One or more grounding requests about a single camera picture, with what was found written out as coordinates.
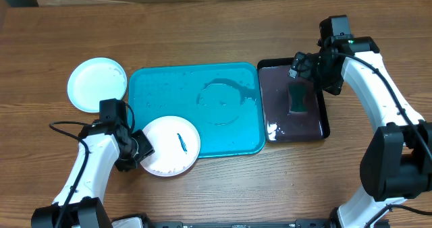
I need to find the green sponge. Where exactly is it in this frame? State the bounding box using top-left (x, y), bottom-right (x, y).
top-left (288, 83), bottom-right (307, 113)

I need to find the pink plastic plate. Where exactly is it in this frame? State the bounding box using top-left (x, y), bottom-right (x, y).
top-left (140, 116), bottom-right (201, 177)

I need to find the light blue plastic plate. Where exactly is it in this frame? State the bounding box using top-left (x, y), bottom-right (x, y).
top-left (67, 57), bottom-right (128, 113)

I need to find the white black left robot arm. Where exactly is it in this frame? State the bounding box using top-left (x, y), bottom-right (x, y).
top-left (31, 121), bottom-right (154, 227)

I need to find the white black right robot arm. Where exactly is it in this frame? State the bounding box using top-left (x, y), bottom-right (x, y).
top-left (288, 35), bottom-right (431, 227)

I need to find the black tray with water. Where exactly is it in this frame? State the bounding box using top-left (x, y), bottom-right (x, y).
top-left (257, 57), bottom-right (330, 143)

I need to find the teal plastic tray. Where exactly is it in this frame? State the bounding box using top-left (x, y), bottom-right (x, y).
top-left (128, 62), bottom-right (265, 158)

